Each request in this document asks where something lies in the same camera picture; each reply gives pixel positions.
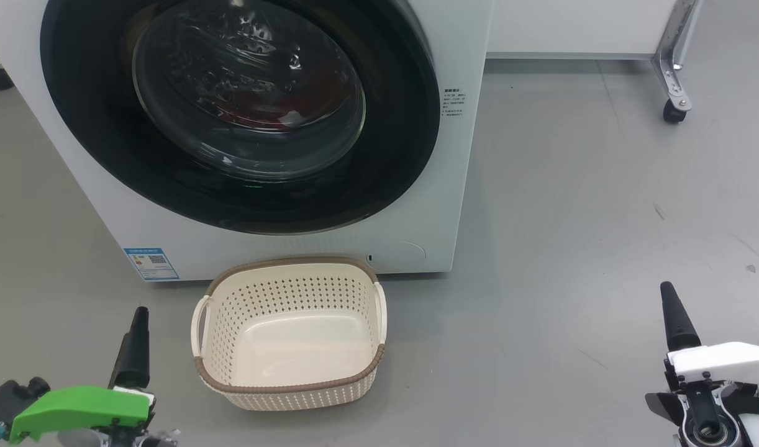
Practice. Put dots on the black caster wheel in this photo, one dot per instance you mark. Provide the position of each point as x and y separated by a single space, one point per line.
676 112

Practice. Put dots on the cream perforated laundry basket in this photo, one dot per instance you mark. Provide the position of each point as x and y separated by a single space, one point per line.
292 347

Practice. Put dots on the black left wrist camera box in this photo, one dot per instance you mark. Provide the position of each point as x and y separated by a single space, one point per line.
7 397

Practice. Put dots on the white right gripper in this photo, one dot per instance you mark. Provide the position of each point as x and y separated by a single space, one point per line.
721 363

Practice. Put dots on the red and white jersey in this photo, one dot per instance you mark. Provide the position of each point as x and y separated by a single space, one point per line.
261 108

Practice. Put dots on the white front-load washing machine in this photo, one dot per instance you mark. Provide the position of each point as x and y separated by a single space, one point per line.
292 248

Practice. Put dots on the blue energy label sticker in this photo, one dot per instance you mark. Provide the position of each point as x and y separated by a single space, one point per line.
151 264

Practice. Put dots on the small printed text sticker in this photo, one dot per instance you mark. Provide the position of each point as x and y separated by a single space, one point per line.
452 102

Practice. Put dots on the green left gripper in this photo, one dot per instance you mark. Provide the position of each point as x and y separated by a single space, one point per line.
75 403

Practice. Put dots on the metal cabinet leg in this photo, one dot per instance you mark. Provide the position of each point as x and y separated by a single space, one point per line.
674 56

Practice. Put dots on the white cabinet panel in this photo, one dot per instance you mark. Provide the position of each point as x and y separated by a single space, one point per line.
572 25

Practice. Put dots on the dark washing machine door glass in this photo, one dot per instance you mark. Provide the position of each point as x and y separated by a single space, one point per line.
94 124

